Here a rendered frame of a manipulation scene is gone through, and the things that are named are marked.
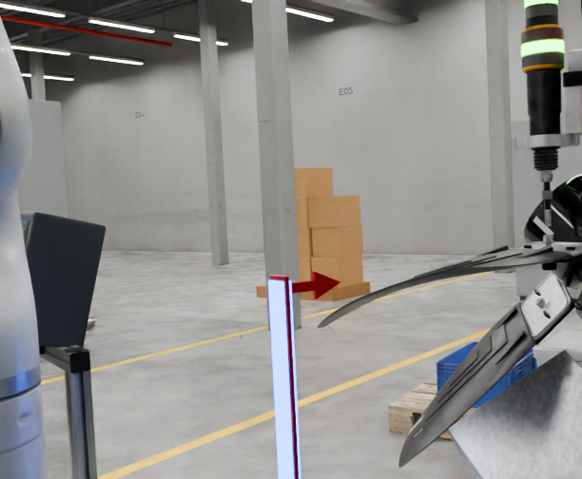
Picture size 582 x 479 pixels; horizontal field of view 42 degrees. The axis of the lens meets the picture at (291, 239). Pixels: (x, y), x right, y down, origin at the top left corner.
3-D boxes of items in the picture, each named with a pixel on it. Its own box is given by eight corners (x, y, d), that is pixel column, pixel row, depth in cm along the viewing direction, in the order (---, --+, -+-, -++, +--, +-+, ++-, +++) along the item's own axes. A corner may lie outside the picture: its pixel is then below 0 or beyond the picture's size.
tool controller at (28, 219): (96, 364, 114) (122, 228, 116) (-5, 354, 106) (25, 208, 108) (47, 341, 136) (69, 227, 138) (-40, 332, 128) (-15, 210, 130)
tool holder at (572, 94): (600, 145, 84) (597, 55, 83) (600, 142, 77) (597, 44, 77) (514, 151, 87) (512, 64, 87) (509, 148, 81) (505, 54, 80)
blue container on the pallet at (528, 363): (544, 384, 424) (543, 345, 423) (513, 413, 373) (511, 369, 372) (473, 377, 445) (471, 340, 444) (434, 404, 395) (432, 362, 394)
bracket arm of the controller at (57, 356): (91, 371, 108) (89, 350, 108) (70, 374, 106) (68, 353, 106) (44, 348, 128) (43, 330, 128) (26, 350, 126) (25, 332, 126)
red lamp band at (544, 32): (564, 44, 83) (564, 32, 83) (563, 36, 79) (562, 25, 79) (522, 48, 85) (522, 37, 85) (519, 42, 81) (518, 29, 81)
